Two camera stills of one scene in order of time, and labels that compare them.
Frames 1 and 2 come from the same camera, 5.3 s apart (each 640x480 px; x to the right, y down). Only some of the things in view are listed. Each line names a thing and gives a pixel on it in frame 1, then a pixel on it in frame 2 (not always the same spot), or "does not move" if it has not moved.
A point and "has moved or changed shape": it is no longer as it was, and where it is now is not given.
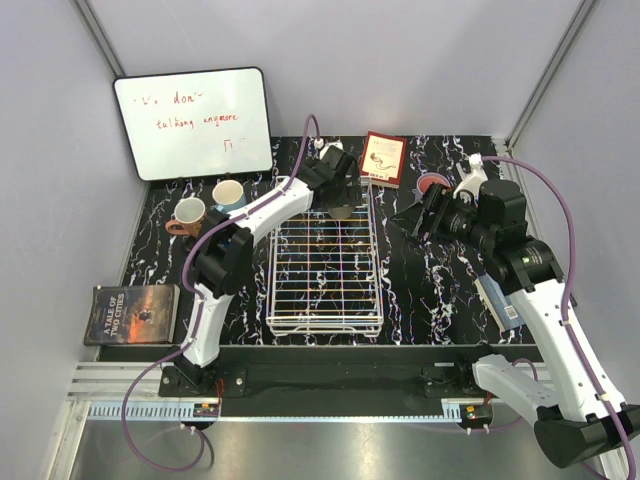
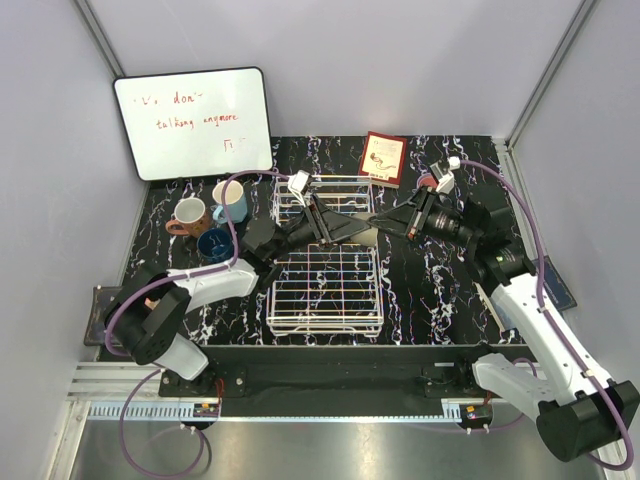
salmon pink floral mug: (188, 213) does not move
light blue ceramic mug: (228, 195) does not move
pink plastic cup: (424, 181) does not move
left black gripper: (349, 195) to (336, 227)
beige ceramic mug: (340, 212) has moved or changed shape
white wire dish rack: (327, 273) does not move
